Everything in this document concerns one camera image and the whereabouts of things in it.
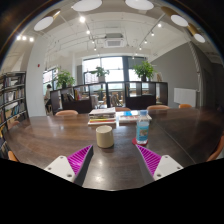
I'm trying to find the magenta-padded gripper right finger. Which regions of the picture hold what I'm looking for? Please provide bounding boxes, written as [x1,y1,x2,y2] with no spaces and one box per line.
[134,144,184,188]

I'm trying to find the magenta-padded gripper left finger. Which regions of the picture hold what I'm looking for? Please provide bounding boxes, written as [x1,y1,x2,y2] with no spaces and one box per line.
[43,144,95,188]

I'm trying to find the clear blue-capped water bottle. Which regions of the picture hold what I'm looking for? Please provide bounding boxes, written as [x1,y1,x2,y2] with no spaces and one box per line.
[135,109,151,146]

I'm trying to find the flat round red coaster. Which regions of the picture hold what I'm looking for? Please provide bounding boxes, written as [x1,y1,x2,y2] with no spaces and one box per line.
[131,136,149,147]

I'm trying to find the cream paper cup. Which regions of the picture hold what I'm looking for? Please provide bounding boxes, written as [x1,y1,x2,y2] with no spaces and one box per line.
[95,125,115,149]

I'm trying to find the orange chairs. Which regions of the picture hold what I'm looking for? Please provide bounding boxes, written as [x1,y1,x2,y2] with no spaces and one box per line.
[7,103,224,163]

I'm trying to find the low pile of magazines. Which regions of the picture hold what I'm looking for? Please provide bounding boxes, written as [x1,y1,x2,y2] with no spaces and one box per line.
[115,110,153,124]

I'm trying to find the low black shelf unit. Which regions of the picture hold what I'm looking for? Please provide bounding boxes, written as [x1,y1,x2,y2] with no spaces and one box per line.
[49,80,169,115]

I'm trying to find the tall stack of books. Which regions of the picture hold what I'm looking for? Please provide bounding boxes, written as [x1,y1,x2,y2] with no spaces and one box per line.
[87,107,118,128]

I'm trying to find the person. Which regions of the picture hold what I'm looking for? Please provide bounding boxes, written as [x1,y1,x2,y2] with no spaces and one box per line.
[43,83,54,115]

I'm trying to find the bushy potted green plant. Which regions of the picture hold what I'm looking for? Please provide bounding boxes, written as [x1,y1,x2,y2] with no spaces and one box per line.
[54,69,77,89]

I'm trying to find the large potted green plant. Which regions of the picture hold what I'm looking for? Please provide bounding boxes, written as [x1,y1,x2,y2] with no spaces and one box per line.
[132,60,156,83]

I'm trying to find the small potted green plant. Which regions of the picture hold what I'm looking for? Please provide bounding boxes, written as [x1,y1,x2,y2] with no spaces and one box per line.
[89,65,110,84]

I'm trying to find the white ceiling air conditioner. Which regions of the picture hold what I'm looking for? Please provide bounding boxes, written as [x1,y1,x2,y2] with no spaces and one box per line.
[103,32,126,49]

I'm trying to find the small ceiling spotlights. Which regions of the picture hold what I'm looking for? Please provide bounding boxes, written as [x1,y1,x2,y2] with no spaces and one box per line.
[15,15,164,51]

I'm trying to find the round white ceiling lamps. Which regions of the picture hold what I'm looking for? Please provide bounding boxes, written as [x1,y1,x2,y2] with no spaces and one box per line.
[33,0,207,33]

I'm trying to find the tall wall bookshelf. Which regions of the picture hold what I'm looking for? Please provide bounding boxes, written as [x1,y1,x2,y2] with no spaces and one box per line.
[0,70,29,159]

